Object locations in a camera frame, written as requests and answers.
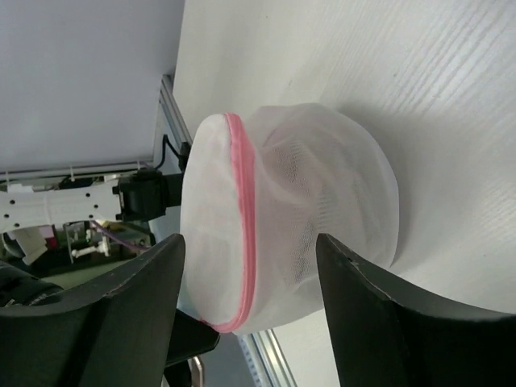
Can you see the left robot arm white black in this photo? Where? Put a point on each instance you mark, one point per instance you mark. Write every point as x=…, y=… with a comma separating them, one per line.
x=80, y=201

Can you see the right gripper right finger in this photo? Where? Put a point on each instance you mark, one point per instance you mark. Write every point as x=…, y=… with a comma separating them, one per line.
x=386, y=331

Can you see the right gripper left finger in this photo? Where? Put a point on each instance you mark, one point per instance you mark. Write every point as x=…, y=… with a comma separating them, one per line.
x=113, y=330

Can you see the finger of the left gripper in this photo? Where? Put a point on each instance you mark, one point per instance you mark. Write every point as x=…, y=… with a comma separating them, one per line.
x=189, y=338

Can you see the aluminium front rail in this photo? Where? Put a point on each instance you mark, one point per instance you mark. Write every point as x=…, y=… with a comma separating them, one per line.
x=265, y=359

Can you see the left aluminium frame post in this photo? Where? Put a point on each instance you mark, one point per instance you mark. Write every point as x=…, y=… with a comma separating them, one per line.
x=169, y=122

